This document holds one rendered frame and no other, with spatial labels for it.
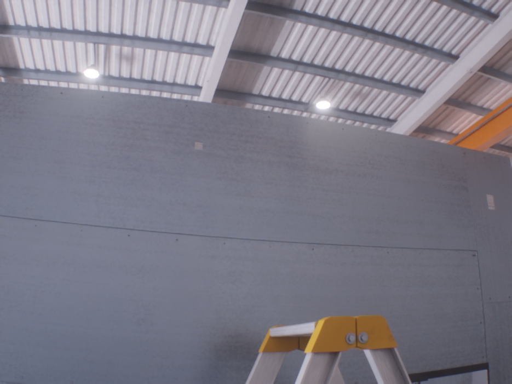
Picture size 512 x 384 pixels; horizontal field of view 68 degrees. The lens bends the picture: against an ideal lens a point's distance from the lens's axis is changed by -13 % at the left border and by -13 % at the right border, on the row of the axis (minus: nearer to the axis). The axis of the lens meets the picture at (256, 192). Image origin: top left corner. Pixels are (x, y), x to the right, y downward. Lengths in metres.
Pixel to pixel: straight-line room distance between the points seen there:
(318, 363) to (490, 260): 1.45
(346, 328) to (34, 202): 1.14
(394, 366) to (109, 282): 0.95
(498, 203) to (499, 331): 0.66
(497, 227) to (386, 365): 1.45
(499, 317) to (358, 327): 1.35
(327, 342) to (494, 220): 1.57
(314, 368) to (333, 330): 0.09
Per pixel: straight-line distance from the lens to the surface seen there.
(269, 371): 1.19
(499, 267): 2.26
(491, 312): 2.17
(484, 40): 9.49
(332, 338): 0.90
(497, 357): 2.18
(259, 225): 1.61
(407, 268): 1.87
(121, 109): 1.72
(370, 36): 8.82
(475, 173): 2.32
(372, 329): 0.95
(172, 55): 9.33
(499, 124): 10.35
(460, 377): 6.37
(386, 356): 1.00
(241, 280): 1.55
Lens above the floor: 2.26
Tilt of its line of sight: 21 degrees up
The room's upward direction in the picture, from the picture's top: straight up
